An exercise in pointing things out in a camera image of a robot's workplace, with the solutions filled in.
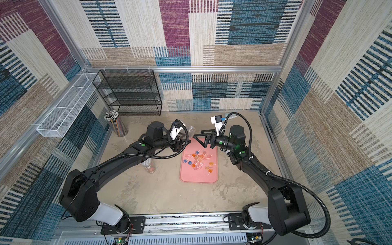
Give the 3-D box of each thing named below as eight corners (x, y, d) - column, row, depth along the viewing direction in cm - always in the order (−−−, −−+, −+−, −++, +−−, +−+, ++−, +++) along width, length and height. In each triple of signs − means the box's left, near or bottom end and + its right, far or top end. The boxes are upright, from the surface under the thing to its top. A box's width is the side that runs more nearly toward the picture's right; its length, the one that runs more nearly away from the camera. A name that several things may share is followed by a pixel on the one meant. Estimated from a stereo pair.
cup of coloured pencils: (115, 137, 109) (102, 118, 95) (119, 129, 114) (107, 110, 99) (126, 137, 109) (115, 118, 94) (129, 128, 114) (118, 110, 99)
